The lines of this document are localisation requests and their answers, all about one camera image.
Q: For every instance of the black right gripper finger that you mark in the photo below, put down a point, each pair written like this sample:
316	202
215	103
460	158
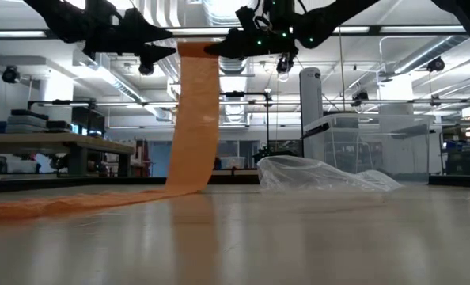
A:
227	49

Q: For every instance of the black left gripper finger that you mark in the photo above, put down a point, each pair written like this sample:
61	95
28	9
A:
156	35
156	51

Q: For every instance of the orange elastic bandage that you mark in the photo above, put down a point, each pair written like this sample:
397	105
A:
195	118

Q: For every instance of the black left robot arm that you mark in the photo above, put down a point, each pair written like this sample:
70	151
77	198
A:
61	20

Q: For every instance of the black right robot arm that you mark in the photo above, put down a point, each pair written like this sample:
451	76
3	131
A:
330	20

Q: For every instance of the black ceiling-mounted device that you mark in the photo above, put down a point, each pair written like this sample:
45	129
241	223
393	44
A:
360	98
436	64
10	74

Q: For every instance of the grey rolling workbench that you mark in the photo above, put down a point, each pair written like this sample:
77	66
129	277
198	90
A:
61	142

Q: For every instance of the crumpled clear plastic bag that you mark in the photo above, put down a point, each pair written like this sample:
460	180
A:
306	174

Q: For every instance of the clear plastic container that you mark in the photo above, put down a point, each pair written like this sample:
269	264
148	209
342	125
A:
377	142

